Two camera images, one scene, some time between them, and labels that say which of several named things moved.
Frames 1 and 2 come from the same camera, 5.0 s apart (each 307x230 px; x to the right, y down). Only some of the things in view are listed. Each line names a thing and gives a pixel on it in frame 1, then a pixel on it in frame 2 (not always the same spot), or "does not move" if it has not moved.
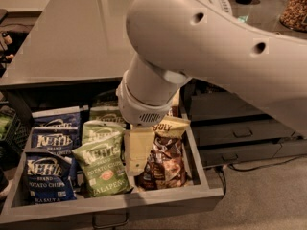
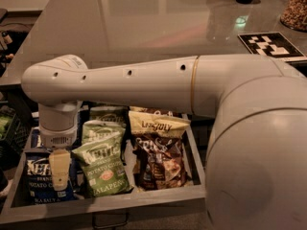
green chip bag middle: x=97 y=129 does not move
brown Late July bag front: x=168 y=165 does not move
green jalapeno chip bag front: x=102 y=167 does not move
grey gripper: x=138 y=109 to x=59 y=138
